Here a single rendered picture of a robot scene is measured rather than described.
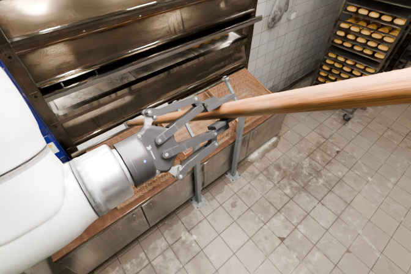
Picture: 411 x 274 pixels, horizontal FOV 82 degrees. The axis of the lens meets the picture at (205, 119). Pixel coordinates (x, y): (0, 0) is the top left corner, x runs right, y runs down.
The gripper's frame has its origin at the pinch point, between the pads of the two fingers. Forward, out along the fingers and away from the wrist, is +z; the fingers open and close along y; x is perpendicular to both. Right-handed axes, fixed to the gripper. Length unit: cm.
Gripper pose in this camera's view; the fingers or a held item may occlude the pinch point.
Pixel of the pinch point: (222, 111)
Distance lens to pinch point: 45.1
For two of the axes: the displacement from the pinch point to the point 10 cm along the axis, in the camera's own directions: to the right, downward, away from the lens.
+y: 4.0, 9.0, 1.8
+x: 4.8, -0.4, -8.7
